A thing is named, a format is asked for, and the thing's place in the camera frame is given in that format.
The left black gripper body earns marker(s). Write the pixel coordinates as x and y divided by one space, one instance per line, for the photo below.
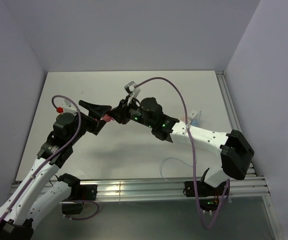
84 126

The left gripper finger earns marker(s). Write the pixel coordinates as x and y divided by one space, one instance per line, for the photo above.
96 126
94 110

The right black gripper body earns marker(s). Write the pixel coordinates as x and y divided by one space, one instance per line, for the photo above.
130 111

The pink plug adapter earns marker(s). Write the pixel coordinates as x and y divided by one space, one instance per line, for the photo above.
106 118

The white USB charger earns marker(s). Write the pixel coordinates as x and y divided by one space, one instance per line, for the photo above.
194 115

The blue charger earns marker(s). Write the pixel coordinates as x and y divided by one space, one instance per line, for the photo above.
195 123

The pink round power strip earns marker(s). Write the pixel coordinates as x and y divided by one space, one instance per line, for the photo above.
185 118

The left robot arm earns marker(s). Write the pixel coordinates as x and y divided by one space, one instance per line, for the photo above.
27 206

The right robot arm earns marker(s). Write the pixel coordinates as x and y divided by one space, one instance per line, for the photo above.
176 131

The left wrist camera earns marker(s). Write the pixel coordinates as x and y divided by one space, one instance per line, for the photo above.
67 107

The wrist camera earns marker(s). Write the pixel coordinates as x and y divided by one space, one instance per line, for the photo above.
132 90
67 107

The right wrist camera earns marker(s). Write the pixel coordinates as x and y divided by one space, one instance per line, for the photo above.
132 90

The aluminium front rail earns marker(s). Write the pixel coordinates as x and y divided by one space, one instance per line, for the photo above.
137 190

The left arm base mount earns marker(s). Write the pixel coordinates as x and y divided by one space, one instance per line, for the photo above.
75 203

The aluminium side rail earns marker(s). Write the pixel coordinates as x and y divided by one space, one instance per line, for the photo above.
234 120

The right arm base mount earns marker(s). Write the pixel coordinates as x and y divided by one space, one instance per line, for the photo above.
209 196

